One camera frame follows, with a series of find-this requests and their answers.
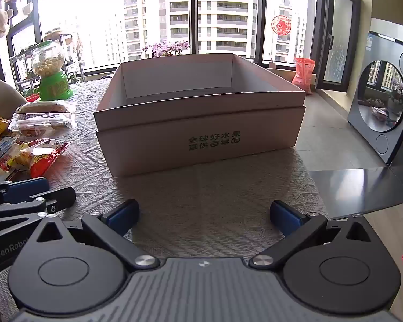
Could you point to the black framed window sash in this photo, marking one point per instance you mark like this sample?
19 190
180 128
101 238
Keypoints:
339 40

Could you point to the white textured tablecloth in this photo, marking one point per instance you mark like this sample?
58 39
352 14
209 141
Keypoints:
194 201

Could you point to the white label biscuit packet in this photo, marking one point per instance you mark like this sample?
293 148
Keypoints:
43 124

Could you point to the grey washing machine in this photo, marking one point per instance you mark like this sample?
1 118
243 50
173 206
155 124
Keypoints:
383 107

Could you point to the green candy dispenser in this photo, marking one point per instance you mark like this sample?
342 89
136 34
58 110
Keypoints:
53 87

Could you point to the pink flower plant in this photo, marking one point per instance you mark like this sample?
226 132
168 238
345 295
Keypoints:
168 47

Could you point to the metal rack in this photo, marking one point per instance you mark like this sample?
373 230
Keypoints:
20 70

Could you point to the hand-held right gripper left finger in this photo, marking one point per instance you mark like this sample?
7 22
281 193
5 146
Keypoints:
124 215

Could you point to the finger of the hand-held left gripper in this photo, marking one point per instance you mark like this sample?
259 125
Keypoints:
27 187
58 198

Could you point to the zip bag of blue candies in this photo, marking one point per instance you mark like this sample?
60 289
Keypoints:
0 151

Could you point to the cardboard box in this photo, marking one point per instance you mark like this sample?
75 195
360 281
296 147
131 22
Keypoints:
201 141

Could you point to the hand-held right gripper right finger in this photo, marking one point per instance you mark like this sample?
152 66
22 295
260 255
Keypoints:
283 214

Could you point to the beige chair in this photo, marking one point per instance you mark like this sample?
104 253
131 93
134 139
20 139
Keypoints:
3 97

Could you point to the red snack packet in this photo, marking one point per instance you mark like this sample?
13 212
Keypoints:
43 161

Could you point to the orange plastic bag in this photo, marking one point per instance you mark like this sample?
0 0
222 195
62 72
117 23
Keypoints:
304 73

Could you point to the red round window decal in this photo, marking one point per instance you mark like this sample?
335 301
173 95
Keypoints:
281 25

